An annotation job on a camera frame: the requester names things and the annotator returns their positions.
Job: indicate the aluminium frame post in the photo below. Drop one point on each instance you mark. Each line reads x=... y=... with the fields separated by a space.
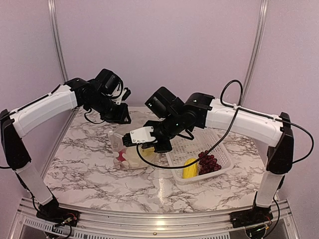
x=56 y=39
x=257 y=42

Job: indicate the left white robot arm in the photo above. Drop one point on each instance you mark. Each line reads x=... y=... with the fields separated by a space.
x=106 y=94

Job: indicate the purple grape bunch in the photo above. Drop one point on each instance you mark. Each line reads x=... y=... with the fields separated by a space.
x=208 y=163

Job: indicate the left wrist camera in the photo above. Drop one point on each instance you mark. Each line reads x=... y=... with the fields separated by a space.
x=124 y=94

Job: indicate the front aluminium rail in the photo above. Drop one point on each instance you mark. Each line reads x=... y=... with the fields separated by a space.
x=103 y=224

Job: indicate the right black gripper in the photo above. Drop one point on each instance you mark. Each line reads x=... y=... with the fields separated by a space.
x=166 y=147

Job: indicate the clear dotted zip bag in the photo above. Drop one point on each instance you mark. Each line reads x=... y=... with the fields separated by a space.
x=115 y=137

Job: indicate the white cauliflower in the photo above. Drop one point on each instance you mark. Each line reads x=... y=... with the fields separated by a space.
x=133 y=161

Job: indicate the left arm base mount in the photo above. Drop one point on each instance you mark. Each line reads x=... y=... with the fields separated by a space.
x=54 y=213

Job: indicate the white plastic basket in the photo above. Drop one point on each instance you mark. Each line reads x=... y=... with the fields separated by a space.
x=184 y=149

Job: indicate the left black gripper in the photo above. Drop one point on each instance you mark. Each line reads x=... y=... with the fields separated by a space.
x=119 y=118

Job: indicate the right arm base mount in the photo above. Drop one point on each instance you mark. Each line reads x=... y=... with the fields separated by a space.
x=252 y=216

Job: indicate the right aluminium frame post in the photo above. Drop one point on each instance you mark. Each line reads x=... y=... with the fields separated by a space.
x=257 y=42

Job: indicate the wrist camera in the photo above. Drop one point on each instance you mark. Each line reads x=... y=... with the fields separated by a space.
x=139 y=136
x=124 y=94

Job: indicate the left aluminium frame post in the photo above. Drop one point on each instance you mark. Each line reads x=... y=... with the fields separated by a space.
x=56 y=39

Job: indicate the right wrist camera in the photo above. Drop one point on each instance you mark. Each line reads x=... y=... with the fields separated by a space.
x=139 y=136

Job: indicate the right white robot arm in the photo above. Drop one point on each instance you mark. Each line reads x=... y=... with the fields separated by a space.
x=205 y=111

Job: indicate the yellow corn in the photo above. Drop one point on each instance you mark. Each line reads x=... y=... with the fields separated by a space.
x=148 y=152
x=191 y=171

